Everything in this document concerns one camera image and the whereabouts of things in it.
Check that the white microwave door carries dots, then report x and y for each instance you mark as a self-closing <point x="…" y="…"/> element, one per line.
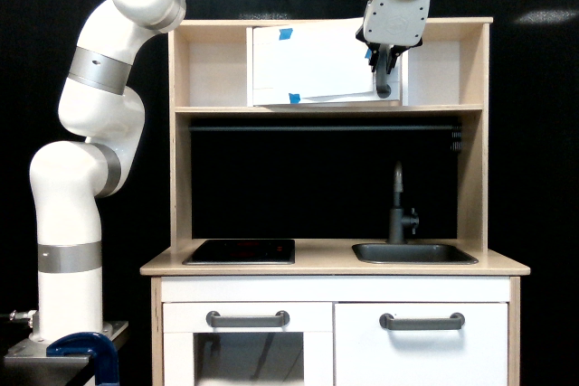
<point x="322" y="61"/>

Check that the blue tape piece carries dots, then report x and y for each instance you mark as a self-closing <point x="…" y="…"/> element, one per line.
<point x="285" y="34"/>
<point x="294" y="98"/>

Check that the blue tape piece bottom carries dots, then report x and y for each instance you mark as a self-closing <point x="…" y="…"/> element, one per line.
<point x="294" y="98"/>

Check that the grey cabinet door handle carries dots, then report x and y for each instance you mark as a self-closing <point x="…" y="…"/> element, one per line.
<point x="453" y="322"/>

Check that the black hanging rail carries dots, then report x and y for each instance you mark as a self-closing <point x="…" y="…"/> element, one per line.
<point x="450" y="128"/>

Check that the silver cable connector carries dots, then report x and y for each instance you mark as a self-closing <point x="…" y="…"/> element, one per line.
<point x="22" y="316"/>

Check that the grey toy sink basin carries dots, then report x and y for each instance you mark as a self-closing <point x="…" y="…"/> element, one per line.
<point x="382" y="253"/>

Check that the blue C-clamp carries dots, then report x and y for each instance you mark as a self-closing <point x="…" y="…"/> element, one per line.
<point x="95" y="345"/>

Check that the white cabinet door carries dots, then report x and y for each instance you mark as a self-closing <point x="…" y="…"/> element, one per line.
<point x="367" y="354"/>

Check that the white oven door with window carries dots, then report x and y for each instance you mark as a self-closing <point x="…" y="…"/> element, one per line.
<point x="300" y="353"/>

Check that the grey oven door handle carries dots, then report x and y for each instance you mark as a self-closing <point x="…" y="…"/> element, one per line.
<point x="216" y="320"/>

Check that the wooden toy kitchen frame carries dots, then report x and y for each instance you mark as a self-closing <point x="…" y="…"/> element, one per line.
<point x="448" y="75"/>

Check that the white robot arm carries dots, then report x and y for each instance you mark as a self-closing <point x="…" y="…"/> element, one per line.
<point x="107" y="116"/>

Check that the blue tape piece top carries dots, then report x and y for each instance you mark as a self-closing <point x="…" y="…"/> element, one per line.
<point x="285" y="34"/>

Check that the grey toy faucet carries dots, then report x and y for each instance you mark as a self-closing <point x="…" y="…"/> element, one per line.
<point x="398" y="220"/>

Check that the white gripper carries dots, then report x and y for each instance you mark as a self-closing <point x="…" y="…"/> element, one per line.
<point x="392" y="22"/>

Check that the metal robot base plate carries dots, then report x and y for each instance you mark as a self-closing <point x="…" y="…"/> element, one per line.
<point x="32" y="349"/>

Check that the black toy stovetop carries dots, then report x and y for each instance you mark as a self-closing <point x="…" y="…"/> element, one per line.
<point x="243" y="251"/>

